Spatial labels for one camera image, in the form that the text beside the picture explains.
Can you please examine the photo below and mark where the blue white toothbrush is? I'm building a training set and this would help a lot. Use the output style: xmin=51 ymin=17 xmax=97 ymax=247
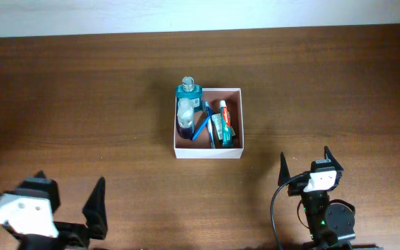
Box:
xmin=203 ymin=100 xmax=216 ymax=149

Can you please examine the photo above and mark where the pink cardboard box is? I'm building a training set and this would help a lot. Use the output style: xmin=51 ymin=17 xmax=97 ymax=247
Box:
xmin=173 ymin=87 xmax=244 ymax=159

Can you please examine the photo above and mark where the Colgate toothpaste tube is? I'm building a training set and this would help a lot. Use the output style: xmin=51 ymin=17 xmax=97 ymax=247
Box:
xmin=219 ymin=100 xmax=233 ymax=148

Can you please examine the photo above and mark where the purple foaming soap pump bottle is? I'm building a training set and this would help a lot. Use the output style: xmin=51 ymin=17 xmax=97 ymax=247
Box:
xmin=176 ymin=98 xmax=195 ymax=140

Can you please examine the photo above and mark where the green white wipes packet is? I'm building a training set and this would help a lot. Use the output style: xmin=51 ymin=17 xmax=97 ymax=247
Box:
xmin=211 ymin=113 xmax=223 ymax=141

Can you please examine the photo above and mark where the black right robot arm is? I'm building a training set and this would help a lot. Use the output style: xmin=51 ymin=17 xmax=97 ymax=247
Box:
xmin=276 ymin=147 xmax=356 ymax=249

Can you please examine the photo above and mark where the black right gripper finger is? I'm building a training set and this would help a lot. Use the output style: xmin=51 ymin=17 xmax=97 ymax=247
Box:
xmin=278 ymin=152 xmax=291 ymax=187
xmin=324 ymin=146 xmax=344 ymax=172

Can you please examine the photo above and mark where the blue Listerine mouthwash bottle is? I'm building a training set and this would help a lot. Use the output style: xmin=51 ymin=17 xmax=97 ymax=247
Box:
xmin=175 ymin=76 xmax=203 ymax=112

